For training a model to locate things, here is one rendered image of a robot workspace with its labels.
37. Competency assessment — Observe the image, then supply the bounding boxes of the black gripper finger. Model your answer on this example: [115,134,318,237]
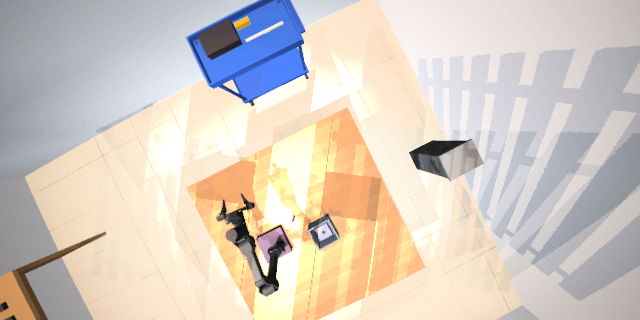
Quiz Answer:
[240,192,251,204]
[218,199,228,215]

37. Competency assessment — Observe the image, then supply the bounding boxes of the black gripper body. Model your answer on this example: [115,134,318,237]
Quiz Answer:
[216,202,255,227]

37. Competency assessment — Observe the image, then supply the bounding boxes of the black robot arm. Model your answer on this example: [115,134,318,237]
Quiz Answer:
[225,210,287,297]

